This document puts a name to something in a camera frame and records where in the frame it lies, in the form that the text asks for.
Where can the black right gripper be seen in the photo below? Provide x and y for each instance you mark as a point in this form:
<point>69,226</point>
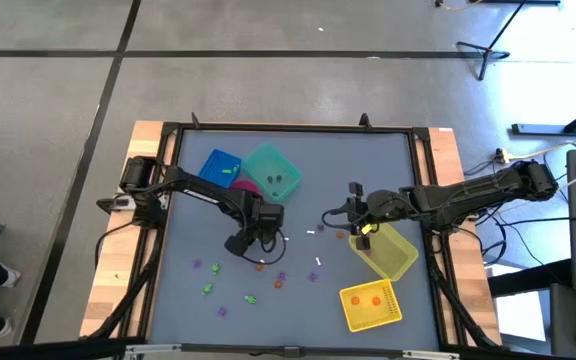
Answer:
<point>378,207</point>

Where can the translucent yellow plastic bin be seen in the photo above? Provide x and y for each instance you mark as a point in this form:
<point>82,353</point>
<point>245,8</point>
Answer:
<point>393,255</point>

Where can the black metal table frame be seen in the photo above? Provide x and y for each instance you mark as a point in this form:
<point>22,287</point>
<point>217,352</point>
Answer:
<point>293,128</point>

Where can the black rig bar silver brackets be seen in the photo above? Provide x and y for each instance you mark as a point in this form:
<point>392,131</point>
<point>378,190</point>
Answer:
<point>288,352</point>

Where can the black tripod stand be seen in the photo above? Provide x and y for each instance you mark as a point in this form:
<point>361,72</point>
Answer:
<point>484,62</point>

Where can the small purple plastic decoration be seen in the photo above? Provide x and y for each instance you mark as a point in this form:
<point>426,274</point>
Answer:
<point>313,275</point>
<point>197,263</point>
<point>281,275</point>
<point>223,311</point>

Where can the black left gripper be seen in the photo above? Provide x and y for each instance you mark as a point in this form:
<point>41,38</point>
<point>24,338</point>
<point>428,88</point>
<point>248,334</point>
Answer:
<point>265,220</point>

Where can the dark grey box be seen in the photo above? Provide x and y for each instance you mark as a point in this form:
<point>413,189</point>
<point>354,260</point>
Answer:
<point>565,320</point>

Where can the yellow perforated plastic basket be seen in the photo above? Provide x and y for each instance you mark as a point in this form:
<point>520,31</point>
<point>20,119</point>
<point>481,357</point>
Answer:
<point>368,320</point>

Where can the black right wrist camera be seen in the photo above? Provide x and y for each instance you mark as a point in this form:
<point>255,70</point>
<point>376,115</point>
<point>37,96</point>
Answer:
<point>363,244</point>

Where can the pink round plastic bowl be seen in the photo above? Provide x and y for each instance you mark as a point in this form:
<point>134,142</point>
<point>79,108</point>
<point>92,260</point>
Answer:
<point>245,186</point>

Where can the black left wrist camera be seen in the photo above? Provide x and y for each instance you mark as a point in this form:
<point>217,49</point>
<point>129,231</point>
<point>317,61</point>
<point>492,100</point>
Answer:
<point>237,245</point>

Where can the wooden table side board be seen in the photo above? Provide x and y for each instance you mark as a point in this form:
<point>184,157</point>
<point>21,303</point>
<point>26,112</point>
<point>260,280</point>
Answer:
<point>100,295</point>
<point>473,290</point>

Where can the black desk foot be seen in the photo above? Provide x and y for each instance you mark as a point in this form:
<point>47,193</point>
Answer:
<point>538,130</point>

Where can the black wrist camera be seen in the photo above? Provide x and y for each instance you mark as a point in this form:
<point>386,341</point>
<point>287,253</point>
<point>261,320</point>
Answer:
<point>237,245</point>
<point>363,244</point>

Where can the yellow power strip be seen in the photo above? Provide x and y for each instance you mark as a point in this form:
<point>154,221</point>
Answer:
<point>502,156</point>

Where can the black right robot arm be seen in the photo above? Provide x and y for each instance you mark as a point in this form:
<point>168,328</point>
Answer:
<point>468,197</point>

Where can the blue plastic basket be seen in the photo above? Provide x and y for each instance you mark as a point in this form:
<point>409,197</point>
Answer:
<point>215,165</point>

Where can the black desk beam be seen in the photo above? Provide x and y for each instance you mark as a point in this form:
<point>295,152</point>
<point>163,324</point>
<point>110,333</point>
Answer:
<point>528,279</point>

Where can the teal plastic bin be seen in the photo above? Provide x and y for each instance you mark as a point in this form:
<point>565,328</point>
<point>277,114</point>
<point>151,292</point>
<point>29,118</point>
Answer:
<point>268,160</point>

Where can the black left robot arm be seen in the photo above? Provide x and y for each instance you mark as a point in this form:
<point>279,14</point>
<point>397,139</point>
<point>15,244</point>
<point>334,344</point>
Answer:
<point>228,200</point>

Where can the small orange plastic pumpkin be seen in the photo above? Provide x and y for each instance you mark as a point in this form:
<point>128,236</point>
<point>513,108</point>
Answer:
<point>339,235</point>
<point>376,301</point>
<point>259,267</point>
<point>355,300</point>
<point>278,284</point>

